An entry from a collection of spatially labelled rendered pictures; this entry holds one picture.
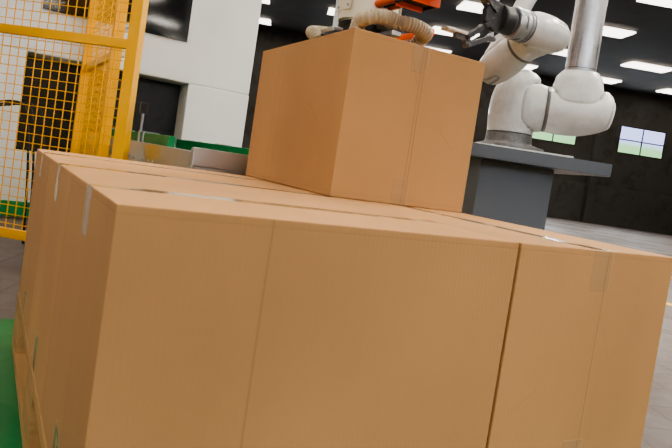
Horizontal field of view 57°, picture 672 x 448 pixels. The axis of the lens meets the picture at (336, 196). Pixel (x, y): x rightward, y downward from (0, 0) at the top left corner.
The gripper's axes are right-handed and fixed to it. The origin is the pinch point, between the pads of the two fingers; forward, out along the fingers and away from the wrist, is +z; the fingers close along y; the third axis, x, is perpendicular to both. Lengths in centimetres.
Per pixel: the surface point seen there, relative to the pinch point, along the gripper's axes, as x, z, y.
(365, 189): -5, 20, 51
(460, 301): -65, 37, 64
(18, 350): 39, 89, 106
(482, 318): -65, 32, 66
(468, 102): -5.1, -6.6, 25.1
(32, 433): -14, 87, 104
